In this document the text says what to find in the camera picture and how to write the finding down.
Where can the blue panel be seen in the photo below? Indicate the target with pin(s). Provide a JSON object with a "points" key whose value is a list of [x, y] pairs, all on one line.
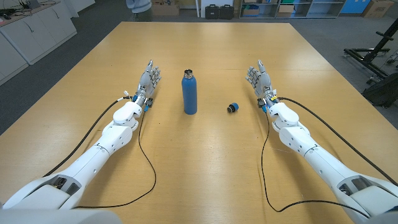
{"points": [[351, 6]]}

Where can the wide cardboard box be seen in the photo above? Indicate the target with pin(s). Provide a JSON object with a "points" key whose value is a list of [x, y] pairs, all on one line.
{"points": [[164, 9]]}

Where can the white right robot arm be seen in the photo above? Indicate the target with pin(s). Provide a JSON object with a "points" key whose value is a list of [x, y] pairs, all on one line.
{"points": [[298, 137]]}

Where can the black hard case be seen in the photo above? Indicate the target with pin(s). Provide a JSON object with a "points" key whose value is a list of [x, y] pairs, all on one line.
{"points": [[226, 12], [212, 12]]}

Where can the low white cabinet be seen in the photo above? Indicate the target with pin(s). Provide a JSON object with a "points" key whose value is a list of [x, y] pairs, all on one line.
{"points": [[11, 60]]}

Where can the black metal stand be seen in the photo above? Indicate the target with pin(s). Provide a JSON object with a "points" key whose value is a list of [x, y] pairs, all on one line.
{"points": [[381, 45]]}

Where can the long white cabinet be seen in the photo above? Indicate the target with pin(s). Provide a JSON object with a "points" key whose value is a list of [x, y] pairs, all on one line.
{"points": [[37, 34]]}

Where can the black bag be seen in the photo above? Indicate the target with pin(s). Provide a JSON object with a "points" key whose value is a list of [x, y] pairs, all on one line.
{"points": [[382, 91]]}

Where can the blue bottle cap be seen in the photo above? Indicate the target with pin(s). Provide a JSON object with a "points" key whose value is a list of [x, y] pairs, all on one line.
{"points": [[234, 107]]}

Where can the small cardboard box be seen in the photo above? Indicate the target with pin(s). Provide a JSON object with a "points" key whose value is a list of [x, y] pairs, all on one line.
{"points": [[285, 11]]}

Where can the blue metal bottle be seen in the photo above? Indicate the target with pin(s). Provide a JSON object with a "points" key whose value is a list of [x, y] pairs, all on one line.
{"points": [[189, 93]]}

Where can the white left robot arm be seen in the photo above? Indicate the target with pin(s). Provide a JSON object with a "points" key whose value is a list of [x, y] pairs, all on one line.
{"points": [[115, 137]]}

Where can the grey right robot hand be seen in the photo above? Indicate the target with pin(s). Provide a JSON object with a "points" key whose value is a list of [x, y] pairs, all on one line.
{"points": [[262, 82]]}

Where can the tilted cardboard box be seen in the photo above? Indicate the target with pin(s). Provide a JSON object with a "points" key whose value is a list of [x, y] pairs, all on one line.
{"points": [[377, 7]]}

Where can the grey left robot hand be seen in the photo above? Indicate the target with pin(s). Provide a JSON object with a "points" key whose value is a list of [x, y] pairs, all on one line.
{"points": [[145, 84]]}

